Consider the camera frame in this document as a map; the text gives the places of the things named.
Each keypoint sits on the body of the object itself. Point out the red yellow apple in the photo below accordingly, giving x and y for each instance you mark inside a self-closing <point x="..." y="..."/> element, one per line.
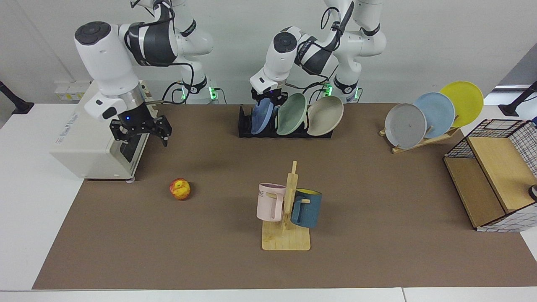
<point x="180" y="189"/>

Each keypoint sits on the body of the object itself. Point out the green plate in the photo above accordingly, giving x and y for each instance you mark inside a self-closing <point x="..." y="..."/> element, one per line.
<point x="291" y="113"/>

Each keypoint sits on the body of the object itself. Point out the black dish rack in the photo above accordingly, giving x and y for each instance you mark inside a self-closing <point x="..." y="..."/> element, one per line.
<point x="244" y="126"/>

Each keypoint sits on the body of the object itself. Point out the beige plate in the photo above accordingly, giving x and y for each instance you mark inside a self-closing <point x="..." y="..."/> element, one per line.
<point x="325" y="115"/>

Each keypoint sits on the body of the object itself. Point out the grey plate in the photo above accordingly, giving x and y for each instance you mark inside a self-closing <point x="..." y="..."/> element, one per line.
<point x="405" y="126"/>

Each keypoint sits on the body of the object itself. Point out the wooden plate rack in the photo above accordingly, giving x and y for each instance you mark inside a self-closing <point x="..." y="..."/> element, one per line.
<point x="402" y="148"/>

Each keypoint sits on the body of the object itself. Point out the light blue plate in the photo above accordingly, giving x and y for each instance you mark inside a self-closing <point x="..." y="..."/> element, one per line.
<point x="438" y="111"/>

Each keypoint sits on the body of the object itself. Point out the yellow plate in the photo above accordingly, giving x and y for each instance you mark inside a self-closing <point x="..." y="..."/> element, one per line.
<point x="463" y="100"/>

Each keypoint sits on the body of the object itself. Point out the pale toaster oven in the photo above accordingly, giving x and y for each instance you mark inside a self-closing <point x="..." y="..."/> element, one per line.
<point x="79" y="142"/>

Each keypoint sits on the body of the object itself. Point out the pink cup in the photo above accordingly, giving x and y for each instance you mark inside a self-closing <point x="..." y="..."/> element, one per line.
<point x="268" y="205"/>

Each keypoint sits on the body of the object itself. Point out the brown table cloth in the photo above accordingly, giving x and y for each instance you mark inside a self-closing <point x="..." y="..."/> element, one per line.
<point x="168" y="251"/>

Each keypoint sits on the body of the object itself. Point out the dark blue cup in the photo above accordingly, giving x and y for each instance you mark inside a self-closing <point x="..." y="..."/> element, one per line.
<point x="308" y="212"/>

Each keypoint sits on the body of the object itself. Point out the wooden cup stand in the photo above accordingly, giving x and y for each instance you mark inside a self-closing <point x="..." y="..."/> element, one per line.
<point x="285" y="241"/>

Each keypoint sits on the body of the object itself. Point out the dark round item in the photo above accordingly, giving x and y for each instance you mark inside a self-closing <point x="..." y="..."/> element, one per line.
<point x="534" y="193"/>

